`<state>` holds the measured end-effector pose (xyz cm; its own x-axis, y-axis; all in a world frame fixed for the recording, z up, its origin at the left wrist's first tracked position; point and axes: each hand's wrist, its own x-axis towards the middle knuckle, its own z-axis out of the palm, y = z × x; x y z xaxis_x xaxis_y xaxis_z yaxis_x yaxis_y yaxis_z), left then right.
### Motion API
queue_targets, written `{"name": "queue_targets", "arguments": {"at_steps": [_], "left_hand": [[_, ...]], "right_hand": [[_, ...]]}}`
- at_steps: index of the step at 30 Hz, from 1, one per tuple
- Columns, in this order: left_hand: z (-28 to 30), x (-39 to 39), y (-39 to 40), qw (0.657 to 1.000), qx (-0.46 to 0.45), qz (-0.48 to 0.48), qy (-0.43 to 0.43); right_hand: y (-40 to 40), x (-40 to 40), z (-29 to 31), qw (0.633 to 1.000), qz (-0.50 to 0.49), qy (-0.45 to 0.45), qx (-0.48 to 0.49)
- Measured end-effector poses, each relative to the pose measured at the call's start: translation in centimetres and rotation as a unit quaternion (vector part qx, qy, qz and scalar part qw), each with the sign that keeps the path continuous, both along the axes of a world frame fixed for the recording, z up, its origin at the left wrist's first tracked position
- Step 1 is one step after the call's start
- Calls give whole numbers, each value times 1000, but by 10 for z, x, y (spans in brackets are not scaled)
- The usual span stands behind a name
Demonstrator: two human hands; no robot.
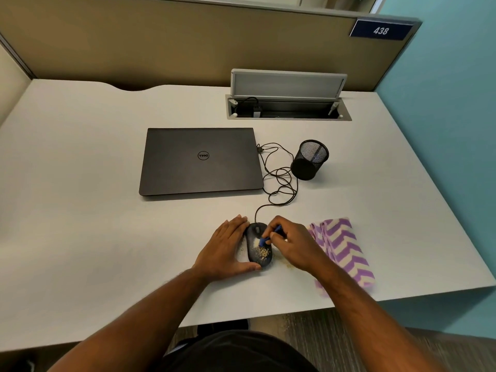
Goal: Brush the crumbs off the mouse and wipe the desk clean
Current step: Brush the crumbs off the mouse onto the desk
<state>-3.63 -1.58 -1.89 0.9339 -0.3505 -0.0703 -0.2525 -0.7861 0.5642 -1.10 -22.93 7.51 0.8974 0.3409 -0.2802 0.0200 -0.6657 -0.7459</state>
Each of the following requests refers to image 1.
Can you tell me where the person's left hand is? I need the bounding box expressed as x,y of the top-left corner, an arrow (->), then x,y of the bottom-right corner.
192,215 -> 263,283

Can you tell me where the person's right hand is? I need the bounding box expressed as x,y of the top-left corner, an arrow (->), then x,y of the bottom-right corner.
267,215 -> 330,275

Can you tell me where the small blue cleaning brush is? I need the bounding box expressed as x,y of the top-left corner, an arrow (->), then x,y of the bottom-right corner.
258,224 -> 283,247

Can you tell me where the black computer mouse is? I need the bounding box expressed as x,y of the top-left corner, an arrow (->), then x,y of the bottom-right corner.
244,222 -> 273,269

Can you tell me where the person's right forearm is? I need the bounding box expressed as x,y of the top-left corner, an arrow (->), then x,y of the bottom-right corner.
308,259 -> 448,372

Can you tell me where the person's left forearm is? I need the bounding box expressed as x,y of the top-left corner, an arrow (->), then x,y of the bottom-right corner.
46,265 -> 212,372

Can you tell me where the purple chevron cloth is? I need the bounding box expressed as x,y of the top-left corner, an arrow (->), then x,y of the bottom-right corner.
308,217 -> 377,298

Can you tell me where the black mesh pen holder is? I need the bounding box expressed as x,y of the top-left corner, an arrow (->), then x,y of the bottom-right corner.
290,139 -> 330,181

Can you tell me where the person's black shirt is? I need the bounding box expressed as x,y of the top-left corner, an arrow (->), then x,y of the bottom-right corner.
154,329 -> 319,372

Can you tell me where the dark grey closed laptop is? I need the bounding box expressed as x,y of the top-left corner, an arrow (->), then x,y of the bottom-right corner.
139,128 -> 265,197

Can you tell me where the beige desk partition panel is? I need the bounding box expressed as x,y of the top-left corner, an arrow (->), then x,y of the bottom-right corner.
0,0 -> 423,92

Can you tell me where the blue number sign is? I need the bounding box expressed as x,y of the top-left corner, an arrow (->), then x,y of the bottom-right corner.
349,19 -> 415,41

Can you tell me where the black mouse cable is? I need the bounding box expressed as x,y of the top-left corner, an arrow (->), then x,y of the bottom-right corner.
254,142 -> 299,226

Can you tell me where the grey desk cable tray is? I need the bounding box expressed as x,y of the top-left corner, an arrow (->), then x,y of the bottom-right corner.
226,94 -> 353,122

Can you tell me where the black cable in tray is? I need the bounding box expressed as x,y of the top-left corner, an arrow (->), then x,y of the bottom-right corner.
232,97 -> 263,118

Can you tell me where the grey cable box lid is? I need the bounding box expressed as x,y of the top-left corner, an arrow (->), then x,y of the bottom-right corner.
230,68 -> 348,100

